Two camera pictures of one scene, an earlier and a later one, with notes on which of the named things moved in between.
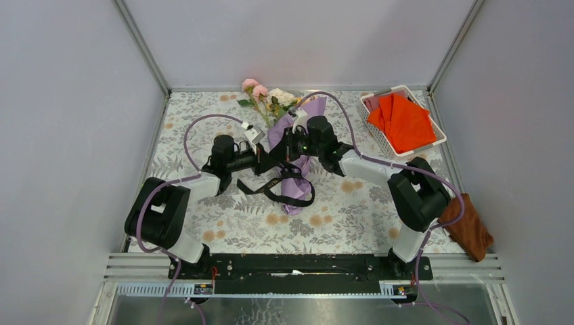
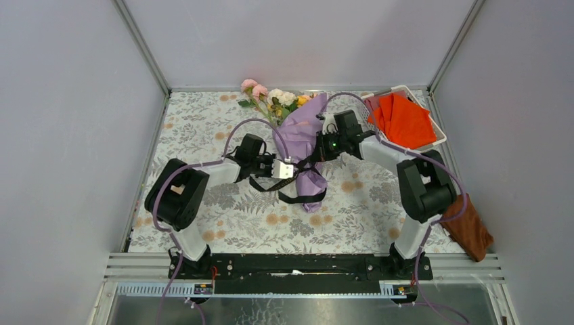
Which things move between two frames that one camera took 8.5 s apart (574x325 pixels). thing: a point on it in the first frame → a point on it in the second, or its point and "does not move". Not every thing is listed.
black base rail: (301, 273) does not move
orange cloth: (405, 124) does not move
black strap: (288, 171) → (285, 199)
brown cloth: (469, 233) does not move
